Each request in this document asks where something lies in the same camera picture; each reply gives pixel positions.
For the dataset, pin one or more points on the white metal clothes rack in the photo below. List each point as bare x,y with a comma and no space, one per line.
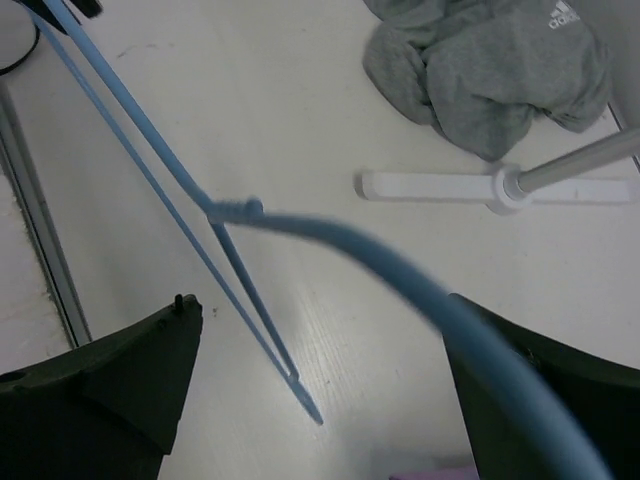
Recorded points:
509,189

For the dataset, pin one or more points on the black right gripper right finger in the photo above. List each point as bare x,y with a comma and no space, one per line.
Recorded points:
602,395

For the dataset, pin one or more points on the grey adidas t shirt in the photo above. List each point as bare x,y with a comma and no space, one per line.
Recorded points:
479,72

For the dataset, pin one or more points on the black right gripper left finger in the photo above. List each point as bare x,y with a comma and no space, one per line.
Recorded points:
107,410

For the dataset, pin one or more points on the light blue wire hanger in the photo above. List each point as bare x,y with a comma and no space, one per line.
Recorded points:
520,392

